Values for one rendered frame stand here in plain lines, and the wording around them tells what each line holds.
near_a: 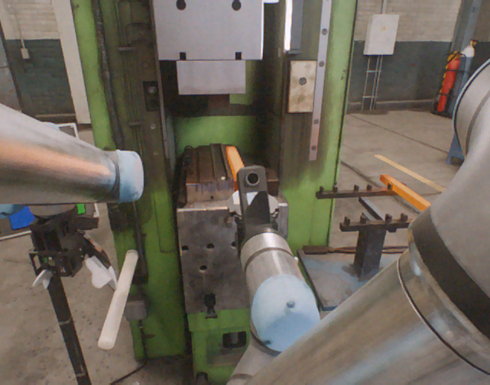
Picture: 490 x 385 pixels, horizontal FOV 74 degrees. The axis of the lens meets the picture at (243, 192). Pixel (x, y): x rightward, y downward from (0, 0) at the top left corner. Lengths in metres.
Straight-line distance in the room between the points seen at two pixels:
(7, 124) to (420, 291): 0.26
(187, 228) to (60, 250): 0.53
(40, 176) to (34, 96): 7.13
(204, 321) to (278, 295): 1.02
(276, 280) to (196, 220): 0.73
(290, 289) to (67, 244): 0.44
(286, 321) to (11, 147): 0.30
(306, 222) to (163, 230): 0.60
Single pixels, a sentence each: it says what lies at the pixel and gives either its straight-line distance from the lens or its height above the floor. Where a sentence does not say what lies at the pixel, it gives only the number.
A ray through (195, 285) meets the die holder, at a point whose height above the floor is 0.60.
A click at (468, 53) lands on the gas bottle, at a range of 8.12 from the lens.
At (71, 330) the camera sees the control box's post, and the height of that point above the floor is 0.48.
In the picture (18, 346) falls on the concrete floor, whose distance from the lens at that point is 2.18.
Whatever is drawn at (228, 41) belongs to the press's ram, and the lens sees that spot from 1.03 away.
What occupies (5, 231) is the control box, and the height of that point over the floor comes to 0.98.
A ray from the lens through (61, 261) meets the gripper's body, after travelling 0.68.
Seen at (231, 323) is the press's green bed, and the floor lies 0.39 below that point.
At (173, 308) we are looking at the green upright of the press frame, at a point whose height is 0.32.
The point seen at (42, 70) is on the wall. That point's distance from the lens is 7.30.
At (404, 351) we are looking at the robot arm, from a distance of 0.21.
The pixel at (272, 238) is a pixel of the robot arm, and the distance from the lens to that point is 0.47.
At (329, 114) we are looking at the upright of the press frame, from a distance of 1.29.
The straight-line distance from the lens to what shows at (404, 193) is 1.17.
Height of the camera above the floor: 1.41
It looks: 25 degrees down
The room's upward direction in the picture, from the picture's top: straight up
